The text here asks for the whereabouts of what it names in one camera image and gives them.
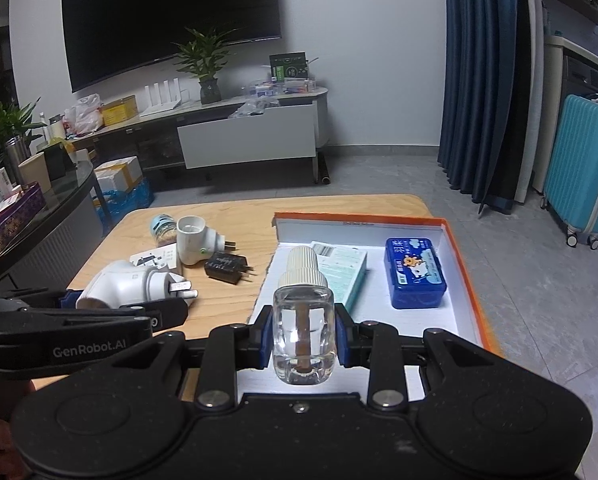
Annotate dark washing machine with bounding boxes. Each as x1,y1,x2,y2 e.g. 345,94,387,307
559,52,598,111

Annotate white and pink plastic bag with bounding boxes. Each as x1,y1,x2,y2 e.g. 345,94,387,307
63,94,104,136

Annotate yellow box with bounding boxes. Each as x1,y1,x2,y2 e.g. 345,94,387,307
102,96,139,127

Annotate toothpick jar light blue lid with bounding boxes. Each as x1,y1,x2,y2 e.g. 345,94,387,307
150,213,180,247

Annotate beige cup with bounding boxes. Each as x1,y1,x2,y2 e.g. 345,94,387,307
18,154,52,193

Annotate leafy potted plant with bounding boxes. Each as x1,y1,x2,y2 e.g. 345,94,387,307
0,100,47,161

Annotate blue curtain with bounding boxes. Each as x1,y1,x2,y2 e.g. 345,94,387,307
438,0,526,213

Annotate black and green box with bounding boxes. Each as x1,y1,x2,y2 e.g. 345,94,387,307
270,52,310,82

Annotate potted bamboo plant dark vase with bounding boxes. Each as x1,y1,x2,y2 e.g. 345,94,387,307
171,27,237,106

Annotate clear bag of dark things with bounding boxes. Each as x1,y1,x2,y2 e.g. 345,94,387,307
227,99,280,120

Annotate clear liquid bottle white cap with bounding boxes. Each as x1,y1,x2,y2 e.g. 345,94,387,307
271,246,339,387

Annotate steel cup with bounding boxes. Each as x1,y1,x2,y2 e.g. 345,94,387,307
4,135,32,186

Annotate black container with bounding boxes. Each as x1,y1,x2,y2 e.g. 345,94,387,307
43,142,71,181

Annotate black television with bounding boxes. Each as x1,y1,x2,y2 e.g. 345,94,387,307
60,0,283,93

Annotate white charger packaging box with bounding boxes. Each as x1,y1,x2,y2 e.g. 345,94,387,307
129,242,185,281

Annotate cardboard box with tape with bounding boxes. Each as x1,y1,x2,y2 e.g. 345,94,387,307
94,156,145,192

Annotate clear plastic storage boxes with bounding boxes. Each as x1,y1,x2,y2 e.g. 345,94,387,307
249,77,321,102

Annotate white plug-in heater green light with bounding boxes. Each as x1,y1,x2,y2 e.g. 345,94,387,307
176,215,237,267

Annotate purple patterned box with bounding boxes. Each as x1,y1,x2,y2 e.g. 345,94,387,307
0,182,47,266

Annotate orange-edged cardboard box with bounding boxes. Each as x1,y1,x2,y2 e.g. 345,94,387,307
236,211,500,402

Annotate teal suitcase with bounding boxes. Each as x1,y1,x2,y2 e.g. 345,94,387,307
540,94,598,250

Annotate television stand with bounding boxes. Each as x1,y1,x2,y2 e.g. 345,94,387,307
64,86,330,184

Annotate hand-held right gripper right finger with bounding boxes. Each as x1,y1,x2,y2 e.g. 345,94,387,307
333,304,530,409

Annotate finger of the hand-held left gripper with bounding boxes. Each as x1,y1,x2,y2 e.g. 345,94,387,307
76,297,190,333
0,287,83,313

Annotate blue pack of bottles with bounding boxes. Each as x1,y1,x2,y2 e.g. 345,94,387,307
93,180,155,226

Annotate teal and white carton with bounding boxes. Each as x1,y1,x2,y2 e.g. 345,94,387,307
309,241,369,313

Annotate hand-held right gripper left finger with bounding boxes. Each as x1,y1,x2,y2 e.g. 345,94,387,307
79,304,276,409

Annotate white router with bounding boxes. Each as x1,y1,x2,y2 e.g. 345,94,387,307
143,76,183,113

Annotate black wall charger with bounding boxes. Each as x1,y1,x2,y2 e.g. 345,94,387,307
204,252,256,286

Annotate blue tissue packet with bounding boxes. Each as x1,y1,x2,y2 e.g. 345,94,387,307
384,237,448,310

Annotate glass coffee table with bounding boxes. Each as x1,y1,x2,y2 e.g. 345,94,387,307
0,162,112,292

